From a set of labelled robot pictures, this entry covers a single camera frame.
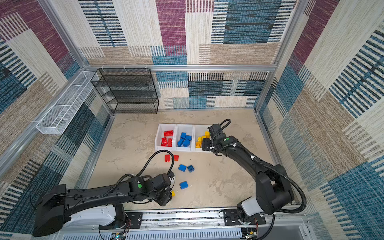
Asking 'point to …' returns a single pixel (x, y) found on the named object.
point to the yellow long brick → (200, 139)
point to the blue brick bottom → (183, 185)
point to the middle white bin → (189, 130)
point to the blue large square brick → (186, 143)
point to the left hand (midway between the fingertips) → (169, 195)
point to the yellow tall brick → (207, 134)
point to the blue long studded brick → (180, 142)
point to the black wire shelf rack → (127, 90)
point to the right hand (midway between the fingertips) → (209, 147)
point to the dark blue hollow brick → (190, 168)
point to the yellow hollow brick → (198, 145)
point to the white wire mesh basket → (55, 120)
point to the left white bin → (161, 128)
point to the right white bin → (199, 131)
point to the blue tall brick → (183, 135)
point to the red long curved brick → (170, 142)
